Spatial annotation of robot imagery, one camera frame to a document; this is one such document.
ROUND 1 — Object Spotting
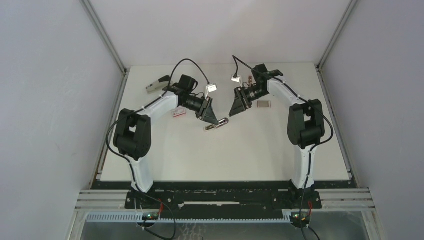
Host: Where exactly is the black and beige stapler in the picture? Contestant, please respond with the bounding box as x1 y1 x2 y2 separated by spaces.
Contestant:
145 75 171 95

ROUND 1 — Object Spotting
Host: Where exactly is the right black camera cable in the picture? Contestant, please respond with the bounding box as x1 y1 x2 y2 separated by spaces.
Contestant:
232 55 334 240

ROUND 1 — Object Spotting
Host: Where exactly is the white slotted cable duct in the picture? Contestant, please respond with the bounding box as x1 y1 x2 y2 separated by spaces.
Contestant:
85 210 292 224

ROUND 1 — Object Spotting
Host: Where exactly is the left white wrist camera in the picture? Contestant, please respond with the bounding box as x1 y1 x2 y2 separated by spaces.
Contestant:
205 83 218 99

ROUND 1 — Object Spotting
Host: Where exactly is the green circuit board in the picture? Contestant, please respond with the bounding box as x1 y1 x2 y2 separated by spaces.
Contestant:
142 213 160 221
289 212 312 229

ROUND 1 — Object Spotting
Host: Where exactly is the right green circuit board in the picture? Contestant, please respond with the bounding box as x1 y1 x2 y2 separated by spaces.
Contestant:
289 212 312 229

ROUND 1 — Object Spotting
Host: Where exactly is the left green circuit board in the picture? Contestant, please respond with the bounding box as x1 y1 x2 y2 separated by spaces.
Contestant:
142 213 160 221

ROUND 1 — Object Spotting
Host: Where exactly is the small brown stapler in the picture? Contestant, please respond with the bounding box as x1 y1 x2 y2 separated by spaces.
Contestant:
204 117 229 132

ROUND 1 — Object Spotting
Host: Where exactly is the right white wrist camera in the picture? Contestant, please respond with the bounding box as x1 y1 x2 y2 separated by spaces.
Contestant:
231 74 243 87

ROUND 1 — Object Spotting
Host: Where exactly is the right corner frame post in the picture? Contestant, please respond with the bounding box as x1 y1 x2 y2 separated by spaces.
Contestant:
316 0 361 72

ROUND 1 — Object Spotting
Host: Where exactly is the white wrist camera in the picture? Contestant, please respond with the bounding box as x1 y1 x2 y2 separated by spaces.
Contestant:
205 83 218 99
231 74 243 87

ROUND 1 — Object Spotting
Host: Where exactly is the red white staple box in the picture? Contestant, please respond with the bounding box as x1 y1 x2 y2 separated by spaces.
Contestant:
171 106 187 118

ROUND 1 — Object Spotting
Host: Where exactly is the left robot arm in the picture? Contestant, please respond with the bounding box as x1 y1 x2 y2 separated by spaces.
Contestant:
112 75 219 209

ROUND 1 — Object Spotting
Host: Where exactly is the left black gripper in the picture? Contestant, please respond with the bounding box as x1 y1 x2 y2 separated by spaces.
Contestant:
181 95 219 126

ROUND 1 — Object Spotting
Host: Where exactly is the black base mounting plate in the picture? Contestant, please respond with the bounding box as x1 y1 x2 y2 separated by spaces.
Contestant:
91 180 357 218

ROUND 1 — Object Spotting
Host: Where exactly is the black camera cable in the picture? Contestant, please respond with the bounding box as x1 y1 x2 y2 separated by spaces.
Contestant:
232 55 334 240
105 58 211 190

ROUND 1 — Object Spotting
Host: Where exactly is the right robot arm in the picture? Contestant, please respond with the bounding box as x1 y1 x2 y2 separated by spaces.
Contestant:
229 64 325 208

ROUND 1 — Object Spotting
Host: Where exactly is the left corner frame post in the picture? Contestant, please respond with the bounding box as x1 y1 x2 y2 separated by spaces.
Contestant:
80 0 128 92

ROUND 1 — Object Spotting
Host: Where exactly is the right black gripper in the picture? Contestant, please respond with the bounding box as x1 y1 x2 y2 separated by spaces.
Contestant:
229 85 269 117

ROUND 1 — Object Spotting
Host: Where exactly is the left black camera cable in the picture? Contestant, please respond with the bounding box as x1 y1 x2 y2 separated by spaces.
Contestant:
105 58 211 190

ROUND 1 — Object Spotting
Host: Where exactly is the aluminium frame rail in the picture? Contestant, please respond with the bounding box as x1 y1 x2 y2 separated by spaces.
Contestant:
75 188 376 212

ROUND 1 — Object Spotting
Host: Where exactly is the corner frame post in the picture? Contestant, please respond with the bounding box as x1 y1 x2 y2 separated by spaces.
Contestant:
316 0 361 72
80 0 128 92

